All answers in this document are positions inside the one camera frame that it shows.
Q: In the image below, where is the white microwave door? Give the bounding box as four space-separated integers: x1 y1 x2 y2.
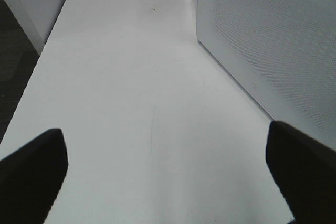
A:
196 0 335 134

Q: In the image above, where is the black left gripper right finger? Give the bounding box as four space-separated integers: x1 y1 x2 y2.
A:
265 121 335 223

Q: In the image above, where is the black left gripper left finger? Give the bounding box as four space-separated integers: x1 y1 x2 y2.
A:
1 129 68 223

